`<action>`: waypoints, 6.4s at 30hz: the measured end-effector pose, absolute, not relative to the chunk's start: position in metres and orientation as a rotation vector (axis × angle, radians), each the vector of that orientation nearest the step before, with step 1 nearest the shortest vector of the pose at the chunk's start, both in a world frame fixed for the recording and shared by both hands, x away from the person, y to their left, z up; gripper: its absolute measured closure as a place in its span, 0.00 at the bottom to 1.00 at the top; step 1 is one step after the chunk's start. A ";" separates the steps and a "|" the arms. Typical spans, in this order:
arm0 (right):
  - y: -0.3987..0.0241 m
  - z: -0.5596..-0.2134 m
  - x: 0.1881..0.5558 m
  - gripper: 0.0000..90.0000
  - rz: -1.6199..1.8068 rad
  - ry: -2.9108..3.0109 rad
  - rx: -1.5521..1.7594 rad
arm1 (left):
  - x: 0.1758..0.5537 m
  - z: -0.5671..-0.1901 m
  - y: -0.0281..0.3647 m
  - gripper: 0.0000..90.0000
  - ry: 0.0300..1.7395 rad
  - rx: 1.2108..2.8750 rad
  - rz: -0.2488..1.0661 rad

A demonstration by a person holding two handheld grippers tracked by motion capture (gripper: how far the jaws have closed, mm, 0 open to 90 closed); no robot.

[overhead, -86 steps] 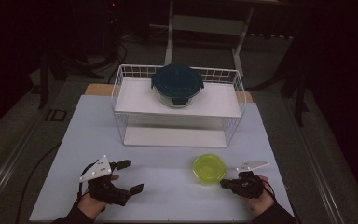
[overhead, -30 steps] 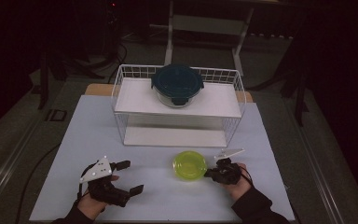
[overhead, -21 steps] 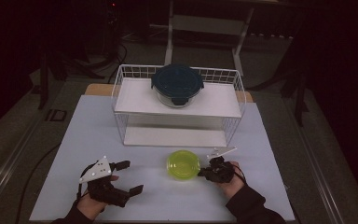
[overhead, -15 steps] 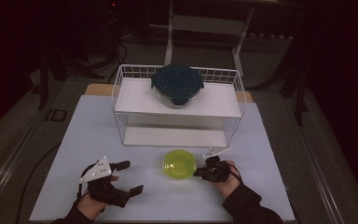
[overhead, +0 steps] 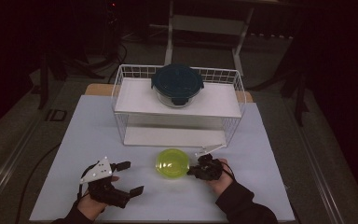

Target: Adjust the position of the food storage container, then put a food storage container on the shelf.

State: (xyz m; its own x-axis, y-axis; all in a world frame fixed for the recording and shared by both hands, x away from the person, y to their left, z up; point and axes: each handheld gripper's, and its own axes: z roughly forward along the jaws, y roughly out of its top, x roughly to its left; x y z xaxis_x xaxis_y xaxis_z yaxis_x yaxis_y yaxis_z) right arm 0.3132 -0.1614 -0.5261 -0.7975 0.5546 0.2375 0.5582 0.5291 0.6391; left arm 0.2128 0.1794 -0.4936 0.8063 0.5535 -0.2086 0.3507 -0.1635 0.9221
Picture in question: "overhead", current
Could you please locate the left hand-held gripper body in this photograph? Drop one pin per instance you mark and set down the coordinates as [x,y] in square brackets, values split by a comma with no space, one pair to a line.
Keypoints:
[105,191]

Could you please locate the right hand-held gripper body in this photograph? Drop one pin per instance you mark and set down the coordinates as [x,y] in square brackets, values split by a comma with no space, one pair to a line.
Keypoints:
[211,169]

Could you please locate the yellow-green bowl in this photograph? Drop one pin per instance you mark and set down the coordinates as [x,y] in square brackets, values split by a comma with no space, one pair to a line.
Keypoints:
[172,163]

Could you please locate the glass container with blue lid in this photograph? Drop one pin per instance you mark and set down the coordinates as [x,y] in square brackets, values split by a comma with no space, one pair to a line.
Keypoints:
[177,81]

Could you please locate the person's right hand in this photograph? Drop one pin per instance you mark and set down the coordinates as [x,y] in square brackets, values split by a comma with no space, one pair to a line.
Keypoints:
[220,186]

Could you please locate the person's left hand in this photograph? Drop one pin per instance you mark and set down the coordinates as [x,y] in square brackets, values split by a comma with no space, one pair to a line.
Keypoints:
[90,208]

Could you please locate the black stand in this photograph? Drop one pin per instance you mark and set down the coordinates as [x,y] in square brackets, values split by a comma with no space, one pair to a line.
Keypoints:
[43,87]
[299,99]

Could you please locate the grey metal stand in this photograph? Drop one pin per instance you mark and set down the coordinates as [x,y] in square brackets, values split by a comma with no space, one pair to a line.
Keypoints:
[208,25]

